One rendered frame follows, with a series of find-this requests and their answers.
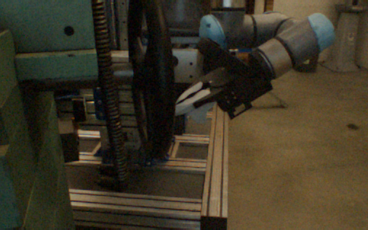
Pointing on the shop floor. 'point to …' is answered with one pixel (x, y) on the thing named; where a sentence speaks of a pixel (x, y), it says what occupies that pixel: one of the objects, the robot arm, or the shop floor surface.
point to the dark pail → (308, 65)
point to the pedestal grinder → (345, 38)
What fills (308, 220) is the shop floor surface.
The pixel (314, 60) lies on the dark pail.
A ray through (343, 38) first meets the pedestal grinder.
